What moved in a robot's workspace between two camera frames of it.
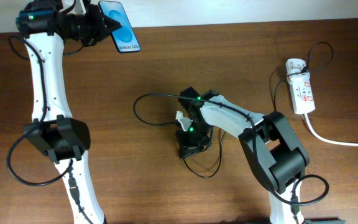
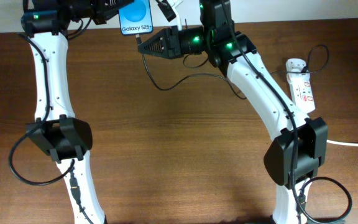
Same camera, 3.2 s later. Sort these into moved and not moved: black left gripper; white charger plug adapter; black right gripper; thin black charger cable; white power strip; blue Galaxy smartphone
Moved: blue Galaxy smartphone; black right gripper; thin black charger cable; black left gripper
Not moved: white power strip; white charger plug adapter
